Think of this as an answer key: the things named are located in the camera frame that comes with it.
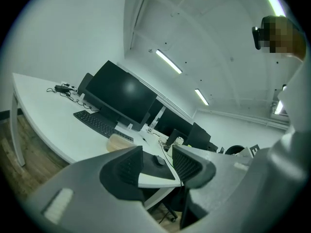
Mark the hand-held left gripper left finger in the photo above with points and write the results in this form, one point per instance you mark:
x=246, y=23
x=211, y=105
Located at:
x=80, y=178

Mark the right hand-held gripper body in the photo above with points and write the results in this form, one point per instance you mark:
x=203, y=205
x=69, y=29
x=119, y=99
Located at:
x=252, y=151

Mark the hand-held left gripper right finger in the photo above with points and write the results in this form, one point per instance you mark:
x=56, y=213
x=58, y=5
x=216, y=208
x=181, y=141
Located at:
x=218, y=173

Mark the person's right forearm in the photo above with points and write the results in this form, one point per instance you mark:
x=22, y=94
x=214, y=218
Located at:
x=284, y=173

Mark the black office chair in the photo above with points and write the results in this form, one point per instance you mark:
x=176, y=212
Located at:
x=170, y=203
x=234, y=150

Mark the small glass jar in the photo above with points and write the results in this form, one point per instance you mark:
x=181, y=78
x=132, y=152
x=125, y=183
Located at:
x=180, y=140

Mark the ceiling tube light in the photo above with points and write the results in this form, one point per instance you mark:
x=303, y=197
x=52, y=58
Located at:
x=201, y=96
x=168, y=61
x=279, y=107

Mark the black keyboard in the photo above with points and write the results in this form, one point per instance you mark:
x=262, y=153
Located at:
x=97, y=124

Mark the black computer mouse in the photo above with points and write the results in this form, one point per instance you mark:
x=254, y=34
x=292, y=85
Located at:
x=159, y=160

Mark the white desk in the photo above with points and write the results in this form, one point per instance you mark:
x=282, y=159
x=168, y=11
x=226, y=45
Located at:
x=48, y=120

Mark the black mouse pad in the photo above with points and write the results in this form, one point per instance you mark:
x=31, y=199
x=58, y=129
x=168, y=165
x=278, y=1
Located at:
x=150, y=169

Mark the white monitor stand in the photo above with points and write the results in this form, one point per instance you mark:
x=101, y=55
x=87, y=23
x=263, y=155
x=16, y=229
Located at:
x=156, y=120

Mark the black power adapter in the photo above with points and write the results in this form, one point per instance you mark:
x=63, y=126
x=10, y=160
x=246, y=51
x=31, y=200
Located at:
x=62, y=88

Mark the large black monitor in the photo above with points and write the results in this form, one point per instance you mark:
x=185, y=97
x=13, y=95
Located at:
x=121, y=93

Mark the person's head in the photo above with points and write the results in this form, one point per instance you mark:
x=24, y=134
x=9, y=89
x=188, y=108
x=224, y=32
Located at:
x=283, y=36

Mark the black head camera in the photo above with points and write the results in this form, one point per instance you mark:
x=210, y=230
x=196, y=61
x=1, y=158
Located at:
x=256, y=38

